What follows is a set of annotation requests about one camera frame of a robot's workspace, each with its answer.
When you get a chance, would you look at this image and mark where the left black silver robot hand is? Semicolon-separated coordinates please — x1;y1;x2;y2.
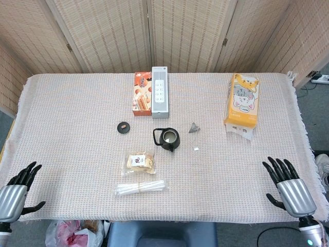
0;161;46;223

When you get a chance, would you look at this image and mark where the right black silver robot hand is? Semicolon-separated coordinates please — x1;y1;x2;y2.
262;156;317;219

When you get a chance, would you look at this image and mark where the pyramid tea bag with string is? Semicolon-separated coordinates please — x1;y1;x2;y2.
188;121;202;151

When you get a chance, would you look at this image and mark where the plastic bag with pink contents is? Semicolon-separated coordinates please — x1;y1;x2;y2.
45;219;105;247

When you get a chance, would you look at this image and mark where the pastry packet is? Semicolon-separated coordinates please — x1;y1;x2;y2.
121;150;157;177

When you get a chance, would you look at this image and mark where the black cast iron teapot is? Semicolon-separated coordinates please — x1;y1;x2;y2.
153;127;181;153

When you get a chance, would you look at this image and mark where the black teapot lid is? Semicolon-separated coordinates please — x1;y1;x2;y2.
117;121;131;134

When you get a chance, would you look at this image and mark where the white shoe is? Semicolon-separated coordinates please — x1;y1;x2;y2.
315;153;329;192

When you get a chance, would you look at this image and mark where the pink woven tablecloth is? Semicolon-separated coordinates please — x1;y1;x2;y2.
0;72;329;223

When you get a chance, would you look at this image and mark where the yellow cat print tissue pack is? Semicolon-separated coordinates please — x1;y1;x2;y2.
223;73;260;141

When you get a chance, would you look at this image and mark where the white floor power strip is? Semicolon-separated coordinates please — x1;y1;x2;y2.
307;69;329;84

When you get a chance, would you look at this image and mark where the clear bundle of straws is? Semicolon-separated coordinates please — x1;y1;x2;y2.
114;179;170;198

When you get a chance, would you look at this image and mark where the blue chair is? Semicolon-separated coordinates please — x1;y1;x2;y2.
106;220;218;247

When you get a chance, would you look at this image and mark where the orange snack box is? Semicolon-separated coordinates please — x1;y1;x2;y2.
132;72;153;116

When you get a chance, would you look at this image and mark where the grey power strip box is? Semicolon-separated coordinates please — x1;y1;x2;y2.
151;66;170;119

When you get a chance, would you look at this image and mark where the woven folding screen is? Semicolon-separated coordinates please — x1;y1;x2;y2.
0;0;329;116

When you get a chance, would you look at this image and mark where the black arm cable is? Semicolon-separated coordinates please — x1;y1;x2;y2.
257;225;300;247

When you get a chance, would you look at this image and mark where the black floor cable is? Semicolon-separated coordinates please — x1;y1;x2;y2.
298;83;318;100

